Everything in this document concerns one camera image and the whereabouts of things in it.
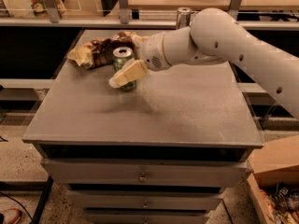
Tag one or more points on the silver blue energy drink can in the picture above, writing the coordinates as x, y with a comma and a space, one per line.
183, 17

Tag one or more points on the metal railing with posts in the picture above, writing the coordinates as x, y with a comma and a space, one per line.
158, 14

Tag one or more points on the grey drawer cabinet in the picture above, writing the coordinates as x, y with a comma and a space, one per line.
188, 129

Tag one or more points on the green soda can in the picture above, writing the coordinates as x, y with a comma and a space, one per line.
121, 55

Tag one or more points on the red white shoe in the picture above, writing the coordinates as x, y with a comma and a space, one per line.
10, 216

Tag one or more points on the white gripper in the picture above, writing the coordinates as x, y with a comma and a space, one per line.
151, 52

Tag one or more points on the wooden background table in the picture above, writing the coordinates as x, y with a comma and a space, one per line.
222, 4

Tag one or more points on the white orange paper bag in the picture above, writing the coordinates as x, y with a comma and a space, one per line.
23, 8

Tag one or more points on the brown yellow chip bag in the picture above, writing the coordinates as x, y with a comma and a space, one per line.
99, 52

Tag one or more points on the top drawer round knob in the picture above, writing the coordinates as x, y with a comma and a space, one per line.
142, 178

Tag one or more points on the snack bags in box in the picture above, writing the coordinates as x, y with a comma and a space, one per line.
284, 202

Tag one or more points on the cardboard box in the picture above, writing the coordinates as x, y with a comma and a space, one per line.
277, 161

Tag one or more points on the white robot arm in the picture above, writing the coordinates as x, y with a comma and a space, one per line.
216, 37

